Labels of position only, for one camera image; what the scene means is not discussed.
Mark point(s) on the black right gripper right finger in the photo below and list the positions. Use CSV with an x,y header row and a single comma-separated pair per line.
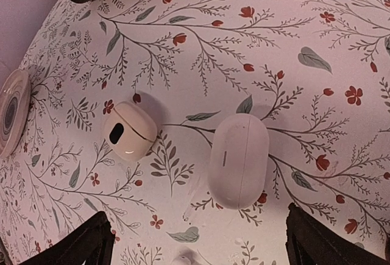
x,y
311,242

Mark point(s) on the grey spiral pattern plate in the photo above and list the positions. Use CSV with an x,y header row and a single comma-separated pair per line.
x,y
15,99

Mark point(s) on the small beige earbuds case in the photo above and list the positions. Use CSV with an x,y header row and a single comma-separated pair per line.
x,y
129,131

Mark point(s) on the white earbud near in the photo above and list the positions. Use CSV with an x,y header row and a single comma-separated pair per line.
x,y
183,260

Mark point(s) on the floral table mat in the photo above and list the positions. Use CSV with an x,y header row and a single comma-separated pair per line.
x,y
315,72

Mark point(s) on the white earbuds charging case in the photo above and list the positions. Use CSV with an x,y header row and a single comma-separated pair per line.
x,y
238,161

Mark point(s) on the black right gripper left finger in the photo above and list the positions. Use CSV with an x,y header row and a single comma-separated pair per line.
x,y
91,243

